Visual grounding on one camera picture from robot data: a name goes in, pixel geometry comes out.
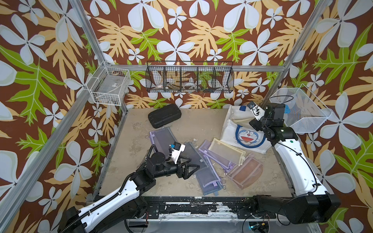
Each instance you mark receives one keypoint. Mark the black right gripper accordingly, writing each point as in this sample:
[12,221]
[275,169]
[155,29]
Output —
[255,124]

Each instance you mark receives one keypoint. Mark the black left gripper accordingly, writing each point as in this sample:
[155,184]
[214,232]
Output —
[182,172]

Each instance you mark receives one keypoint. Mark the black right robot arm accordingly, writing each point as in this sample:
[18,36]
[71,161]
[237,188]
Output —
[312,202]

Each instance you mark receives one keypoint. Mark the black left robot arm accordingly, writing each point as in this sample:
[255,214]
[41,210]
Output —
[92,218]

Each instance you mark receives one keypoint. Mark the grey mesh pouch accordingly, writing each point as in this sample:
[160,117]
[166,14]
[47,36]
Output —
[192,153]

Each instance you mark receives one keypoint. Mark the purple mesh pouch centre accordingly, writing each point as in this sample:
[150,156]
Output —
[224,163]

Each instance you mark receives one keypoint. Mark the purple mesh pouch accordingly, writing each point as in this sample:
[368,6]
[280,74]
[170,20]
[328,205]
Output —
[162,139]
[209,181]
[224,163]

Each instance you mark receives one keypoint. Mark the purple mesh pouch bottom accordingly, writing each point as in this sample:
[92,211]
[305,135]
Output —
[209,181]

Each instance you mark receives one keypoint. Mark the white Doraemon canvas bag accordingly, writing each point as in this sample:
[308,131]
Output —
[237,131]

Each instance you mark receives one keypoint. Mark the purple mesh pouch left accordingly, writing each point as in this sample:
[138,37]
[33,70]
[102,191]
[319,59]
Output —
[162,139]

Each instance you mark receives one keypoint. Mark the cream mesh pouch right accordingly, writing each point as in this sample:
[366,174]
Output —
[233,154]

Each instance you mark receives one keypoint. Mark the pink mesh pouch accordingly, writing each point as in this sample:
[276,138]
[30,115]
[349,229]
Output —
[246,174]

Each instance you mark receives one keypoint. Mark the small blue object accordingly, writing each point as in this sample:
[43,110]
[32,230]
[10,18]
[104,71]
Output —
[287,110]

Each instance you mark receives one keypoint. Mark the white hexagonal mesh basket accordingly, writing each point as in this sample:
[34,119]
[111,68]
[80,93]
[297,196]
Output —
[308,112]

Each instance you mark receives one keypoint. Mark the black hard zipper case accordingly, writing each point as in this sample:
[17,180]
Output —
[163,116]

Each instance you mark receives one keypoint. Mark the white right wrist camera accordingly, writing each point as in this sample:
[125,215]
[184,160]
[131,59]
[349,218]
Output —
[256,110]

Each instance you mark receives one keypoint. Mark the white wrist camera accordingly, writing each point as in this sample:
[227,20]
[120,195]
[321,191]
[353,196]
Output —
[256,110]
[176,149]

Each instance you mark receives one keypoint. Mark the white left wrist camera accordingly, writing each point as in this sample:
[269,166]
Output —
[176,149]

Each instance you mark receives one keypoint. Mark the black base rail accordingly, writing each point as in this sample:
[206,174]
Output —
[154,207]

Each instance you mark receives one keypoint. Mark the black wire basket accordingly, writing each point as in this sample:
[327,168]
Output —
[189,76]

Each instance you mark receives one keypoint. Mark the white wire basket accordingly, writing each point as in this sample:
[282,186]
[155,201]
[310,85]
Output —
[108,85]

